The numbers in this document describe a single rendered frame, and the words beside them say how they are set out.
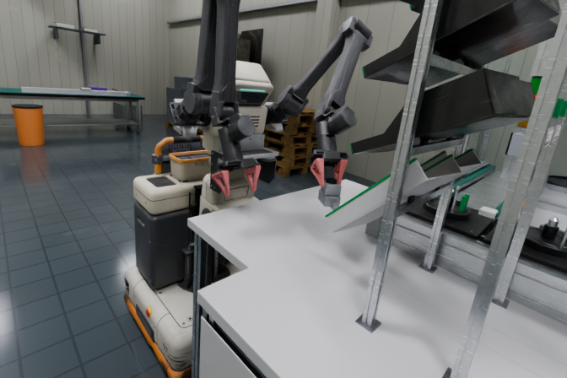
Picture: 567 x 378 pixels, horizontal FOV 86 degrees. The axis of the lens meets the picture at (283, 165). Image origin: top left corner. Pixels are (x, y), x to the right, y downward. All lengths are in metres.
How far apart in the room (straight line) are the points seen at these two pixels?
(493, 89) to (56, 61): 9.43
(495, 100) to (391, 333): 0.47
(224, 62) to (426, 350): 0.83
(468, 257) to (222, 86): 0.82
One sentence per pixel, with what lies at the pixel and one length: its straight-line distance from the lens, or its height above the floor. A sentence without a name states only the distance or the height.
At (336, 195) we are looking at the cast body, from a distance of 0.84.
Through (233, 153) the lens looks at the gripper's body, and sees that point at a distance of 0.91.
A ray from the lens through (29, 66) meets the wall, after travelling 9.56.
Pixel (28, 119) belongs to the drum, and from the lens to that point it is 6.02.
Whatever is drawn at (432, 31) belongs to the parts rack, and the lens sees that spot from 0.57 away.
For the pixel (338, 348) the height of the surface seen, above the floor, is 0.86.
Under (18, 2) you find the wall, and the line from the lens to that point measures 9.62.
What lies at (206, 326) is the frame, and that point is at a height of 0.79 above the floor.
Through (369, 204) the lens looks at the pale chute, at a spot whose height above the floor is 1.10.
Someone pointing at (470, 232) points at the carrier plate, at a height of 0.97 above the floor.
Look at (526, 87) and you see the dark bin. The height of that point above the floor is 1.36.
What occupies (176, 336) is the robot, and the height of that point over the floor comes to 0.27.
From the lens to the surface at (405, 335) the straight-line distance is 0.74.
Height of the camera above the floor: 1.32
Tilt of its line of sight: 15 degrees down
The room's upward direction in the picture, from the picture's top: 6 degrees clockwise
